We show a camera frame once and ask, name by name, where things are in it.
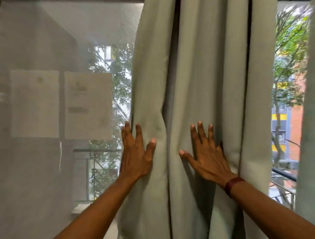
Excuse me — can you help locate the person's right hand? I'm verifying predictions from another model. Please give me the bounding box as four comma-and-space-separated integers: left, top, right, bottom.
179, 121, 238, 189

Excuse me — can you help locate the person's left hand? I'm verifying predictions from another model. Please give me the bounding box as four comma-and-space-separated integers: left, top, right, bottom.
119, 121, 157, 182

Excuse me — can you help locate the sage green curtain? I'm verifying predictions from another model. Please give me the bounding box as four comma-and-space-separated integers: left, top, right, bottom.
118, 0, 278, 239
295, 0, 315, 226

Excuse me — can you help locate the person's right forearm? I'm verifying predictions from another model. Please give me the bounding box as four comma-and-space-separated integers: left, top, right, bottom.
230, 181, 315, 239

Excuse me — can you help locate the person's left forearm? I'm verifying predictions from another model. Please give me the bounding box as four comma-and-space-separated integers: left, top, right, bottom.
54, 175, 141, 239

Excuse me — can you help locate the metal balcony railing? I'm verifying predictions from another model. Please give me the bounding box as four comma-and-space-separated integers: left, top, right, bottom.
72, 148, 123, 205

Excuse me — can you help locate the white paper sheet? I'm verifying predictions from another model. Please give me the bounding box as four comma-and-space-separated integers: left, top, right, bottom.
64, 71, 114, 140
10, 70, 60, 138

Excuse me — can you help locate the maroon wristband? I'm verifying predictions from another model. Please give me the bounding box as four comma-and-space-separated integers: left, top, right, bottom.
224, 176, 245, 198

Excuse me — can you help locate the green leafy tree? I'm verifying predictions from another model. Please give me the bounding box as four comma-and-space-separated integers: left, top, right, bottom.
271, 4, 311, 170
87, 44, 134, 197

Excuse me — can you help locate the orange brick building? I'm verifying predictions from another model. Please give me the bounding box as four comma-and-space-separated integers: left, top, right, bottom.
271, 74, 305, 163

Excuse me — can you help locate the black balcony railing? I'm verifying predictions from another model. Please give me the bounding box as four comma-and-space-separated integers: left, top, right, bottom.
269, 167, 298, 210

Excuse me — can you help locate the grey sheer mesh curtain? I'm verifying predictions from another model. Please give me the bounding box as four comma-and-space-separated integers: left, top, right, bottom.
0, 0, 144, 239

